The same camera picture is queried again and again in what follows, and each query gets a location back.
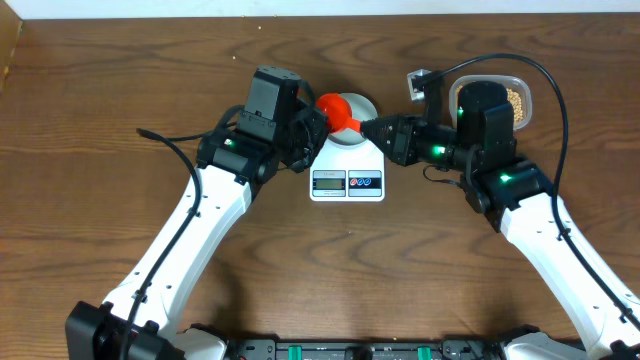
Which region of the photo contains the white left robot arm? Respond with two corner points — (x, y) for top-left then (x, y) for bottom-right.
(65, 65), (328, 359)

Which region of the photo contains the red plastic measuring scoop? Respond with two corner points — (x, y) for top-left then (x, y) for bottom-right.
(316, 93), (361, 133)

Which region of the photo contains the white digital kitchen scale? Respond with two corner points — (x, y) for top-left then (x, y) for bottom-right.
(309, 139), (385, 202)

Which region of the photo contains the clear plastic food container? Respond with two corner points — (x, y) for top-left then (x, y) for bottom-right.
(449, 75), (533, 131)

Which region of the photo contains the pile of soybeans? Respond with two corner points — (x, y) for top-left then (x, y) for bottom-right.
(454, 84), (525, 125)

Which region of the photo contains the white round bowl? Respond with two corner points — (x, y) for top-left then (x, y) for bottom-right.
(316, 93), (378, 146)

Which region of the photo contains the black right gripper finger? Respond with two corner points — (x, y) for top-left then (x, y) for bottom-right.
(361, 125), (395, 153)
(360, 116), (400, 131)

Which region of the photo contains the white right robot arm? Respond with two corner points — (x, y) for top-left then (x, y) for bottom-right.
(360, 73), (639, 359)

